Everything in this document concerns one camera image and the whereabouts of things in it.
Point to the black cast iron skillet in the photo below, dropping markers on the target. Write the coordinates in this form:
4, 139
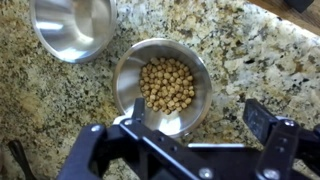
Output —
20, 156

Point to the large silver bowl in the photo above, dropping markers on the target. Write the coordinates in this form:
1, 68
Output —
73, 26

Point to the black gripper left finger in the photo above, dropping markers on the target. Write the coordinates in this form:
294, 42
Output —
86, 150

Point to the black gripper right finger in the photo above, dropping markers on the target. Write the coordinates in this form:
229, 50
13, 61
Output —
278, 146

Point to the small silver bowl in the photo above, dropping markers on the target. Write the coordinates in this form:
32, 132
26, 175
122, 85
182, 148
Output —
128, 80

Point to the pile of chickpeas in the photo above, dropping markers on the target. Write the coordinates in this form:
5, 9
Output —
166, 85

